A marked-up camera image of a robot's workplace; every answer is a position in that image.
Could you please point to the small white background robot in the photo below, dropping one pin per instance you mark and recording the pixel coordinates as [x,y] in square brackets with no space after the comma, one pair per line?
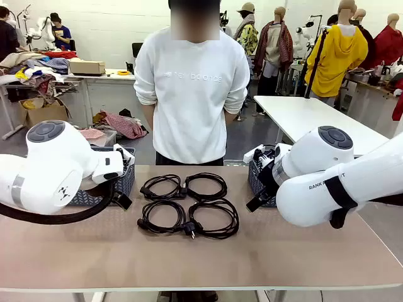
[307,34]

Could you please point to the clear plastic storage bin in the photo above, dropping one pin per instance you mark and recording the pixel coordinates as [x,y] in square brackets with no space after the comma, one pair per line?
[110,138]

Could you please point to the mannequin in dark garment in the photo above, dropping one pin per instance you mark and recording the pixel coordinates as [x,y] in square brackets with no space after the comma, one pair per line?
[366,41]

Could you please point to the red patterned clothes heap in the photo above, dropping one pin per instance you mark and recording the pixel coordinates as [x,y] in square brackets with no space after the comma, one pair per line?
[122,124]

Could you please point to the blue-grey plastic woven basket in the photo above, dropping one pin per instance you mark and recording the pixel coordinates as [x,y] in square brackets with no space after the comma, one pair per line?
[252,181]
[128,185]

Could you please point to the person's left forearm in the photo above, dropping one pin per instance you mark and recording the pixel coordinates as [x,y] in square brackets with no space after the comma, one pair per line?
[232,114]

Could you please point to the figure with hat floral shirt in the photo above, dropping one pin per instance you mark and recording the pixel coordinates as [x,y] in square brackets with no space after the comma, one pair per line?
[248,34]

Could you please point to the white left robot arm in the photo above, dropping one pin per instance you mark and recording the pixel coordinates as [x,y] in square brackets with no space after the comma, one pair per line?
[47,176]

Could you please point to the person in white sweatshirt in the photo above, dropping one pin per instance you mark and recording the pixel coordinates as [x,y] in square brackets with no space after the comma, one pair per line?
[189,110]

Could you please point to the pile of mixed clothes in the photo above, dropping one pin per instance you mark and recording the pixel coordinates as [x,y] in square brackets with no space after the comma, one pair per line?
[34,67]

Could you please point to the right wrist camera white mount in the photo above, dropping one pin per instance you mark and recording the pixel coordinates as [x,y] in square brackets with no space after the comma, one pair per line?
[252,154]

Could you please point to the white background work table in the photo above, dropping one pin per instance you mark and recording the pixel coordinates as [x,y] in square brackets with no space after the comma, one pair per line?
[107,91]

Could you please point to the mannequin in yellow hoodie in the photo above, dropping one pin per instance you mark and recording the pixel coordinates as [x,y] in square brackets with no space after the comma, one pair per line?
[340,56]

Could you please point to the black office chair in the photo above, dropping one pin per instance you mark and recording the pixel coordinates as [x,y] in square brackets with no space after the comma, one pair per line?
[137,50]

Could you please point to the open cardboard floor box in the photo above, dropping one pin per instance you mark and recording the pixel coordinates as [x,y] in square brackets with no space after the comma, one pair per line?
[47,114]

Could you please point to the white table leg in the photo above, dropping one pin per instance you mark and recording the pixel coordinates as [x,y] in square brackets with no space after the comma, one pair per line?
[91,297]
[270,296]

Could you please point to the mannequin in red garment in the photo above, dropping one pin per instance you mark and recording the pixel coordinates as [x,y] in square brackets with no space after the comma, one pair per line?
[388,44]

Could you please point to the mannequin in red patterned coat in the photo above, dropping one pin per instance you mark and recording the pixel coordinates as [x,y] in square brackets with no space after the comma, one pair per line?
[274,47]

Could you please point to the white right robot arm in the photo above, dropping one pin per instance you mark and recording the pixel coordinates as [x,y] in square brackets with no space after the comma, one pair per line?
[315,201]

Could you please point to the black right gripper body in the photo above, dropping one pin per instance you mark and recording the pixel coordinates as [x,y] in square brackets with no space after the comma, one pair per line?
[267,181]

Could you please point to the cluttered white side table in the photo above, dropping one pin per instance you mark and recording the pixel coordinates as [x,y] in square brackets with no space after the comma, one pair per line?
[368,97]

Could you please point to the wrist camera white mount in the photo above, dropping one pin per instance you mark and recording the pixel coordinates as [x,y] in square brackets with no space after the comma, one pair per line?
[252,154]
[124,153]

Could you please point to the pink checkered cloth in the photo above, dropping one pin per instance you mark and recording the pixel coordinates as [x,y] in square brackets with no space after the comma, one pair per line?
[93,132]

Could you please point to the black pole stand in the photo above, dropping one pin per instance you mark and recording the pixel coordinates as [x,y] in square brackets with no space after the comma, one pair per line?
[316,59]

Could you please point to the person's right forearm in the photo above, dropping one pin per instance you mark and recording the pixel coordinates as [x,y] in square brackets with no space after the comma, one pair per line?
[148,116]

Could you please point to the person in black top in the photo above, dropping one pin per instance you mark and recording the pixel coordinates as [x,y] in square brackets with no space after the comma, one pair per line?
[7,37]

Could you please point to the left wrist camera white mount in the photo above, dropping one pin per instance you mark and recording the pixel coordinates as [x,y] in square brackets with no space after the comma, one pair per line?
[124,153]

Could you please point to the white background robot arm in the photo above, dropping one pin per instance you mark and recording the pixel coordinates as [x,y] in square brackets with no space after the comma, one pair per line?
[47,31]

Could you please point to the person in blue t-shirt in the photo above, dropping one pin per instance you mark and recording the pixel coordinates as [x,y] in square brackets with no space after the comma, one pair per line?
[61,34]

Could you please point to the yellow tape roll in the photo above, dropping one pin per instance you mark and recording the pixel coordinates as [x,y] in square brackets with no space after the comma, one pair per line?
[123,73]

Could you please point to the small clear plastic box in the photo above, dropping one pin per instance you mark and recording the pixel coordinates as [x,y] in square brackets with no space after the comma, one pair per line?
[234,163]

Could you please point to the flat cardboard box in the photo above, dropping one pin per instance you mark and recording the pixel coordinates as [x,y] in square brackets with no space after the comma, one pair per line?
[86,66]

